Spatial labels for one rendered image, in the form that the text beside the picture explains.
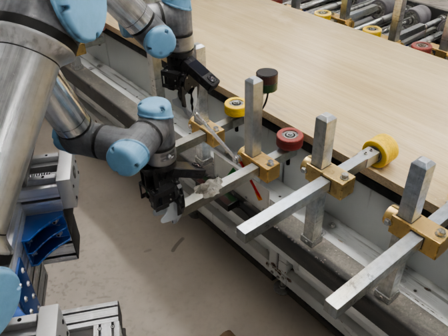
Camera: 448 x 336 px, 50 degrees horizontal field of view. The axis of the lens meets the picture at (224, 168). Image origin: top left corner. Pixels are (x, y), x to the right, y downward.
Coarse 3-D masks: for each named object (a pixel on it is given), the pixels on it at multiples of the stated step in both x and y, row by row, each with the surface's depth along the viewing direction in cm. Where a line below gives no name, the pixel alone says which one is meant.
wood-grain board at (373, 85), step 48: (192, 0) 244; (240, 0) 242; (240, 48) 194; (288, 48) 193; (336, 48) 192; (384, 48) 190; (240, 96) 162; (288, 96) 161; (336, 96) 160; (384, 96) 159; (432, 96) 159; (336, 144) 138; (432, 144) 136; (432, 192) 120
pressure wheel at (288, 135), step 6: (282, 132) 142; (288, 132) 141; (294, 132) 142; (300, 132) 142; (276, 138) 142; (282, 138) 139; (288, 138) 140; (294, 138) 139; (300, 138) 139; (282, 144) 140; (288, 144) 139; (294, 144) 139; (300, 144) 140; (288, 150) 140; (294, 150) 140; (288, 162) 147
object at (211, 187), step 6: (210, 180) 130; (216, 180) 130; (222, 180) 131; (198, 186) 130; (204, 186) 128; (210, 186) 128; (216, 186) 128; (198, 192) 127; (204, 192) 127; (210, 192) 126; (216, 192) 127; (204, 198) 126
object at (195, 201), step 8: (272, 152) 142; (280, 152) 142; (288, 152) 142; (296, 152) 145; (280, 160) 141; (248, 168) 136; (256, 168) 136; (232, 176) 133; (240, 176) 133; (248, 176) 135; (256, 176) 137; (224, 184) 130; (232, 184) 132; (240, 184) 134; (224, 192) 131; (192, 200) 125; (200, 200) 126; (208, 200) 128; (192, 208) 125; (184, 216) 125
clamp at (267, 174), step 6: (240, 150) 142; (246, 156) 139; (258, 156) 139; (264, 156) 139; (246, 162) 140; (252, 162) 138; (258, 162) 136; (264, 162) 136; (276, 162) 136; (264, 168) 134; (270, 168) 134; (276, 168) 136; (264, 174) 136; (270, 174) 135; (276, 174) 137; (264, 180) 137; (270, 180) 137
